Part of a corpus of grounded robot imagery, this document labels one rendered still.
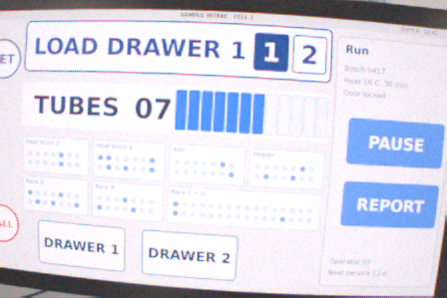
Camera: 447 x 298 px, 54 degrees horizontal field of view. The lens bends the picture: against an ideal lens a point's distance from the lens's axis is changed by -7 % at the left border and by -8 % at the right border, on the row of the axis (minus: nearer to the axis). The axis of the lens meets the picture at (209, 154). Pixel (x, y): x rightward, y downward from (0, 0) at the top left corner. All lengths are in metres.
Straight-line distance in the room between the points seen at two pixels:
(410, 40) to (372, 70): 0.05
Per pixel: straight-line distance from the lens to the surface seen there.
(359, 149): 0.46
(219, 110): 0.44
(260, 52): 0.44
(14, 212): 0.51
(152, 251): 0.47
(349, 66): 0.45
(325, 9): 0.46
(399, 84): 0.47
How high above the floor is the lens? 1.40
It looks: 46 degrees down
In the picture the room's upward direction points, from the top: straight up
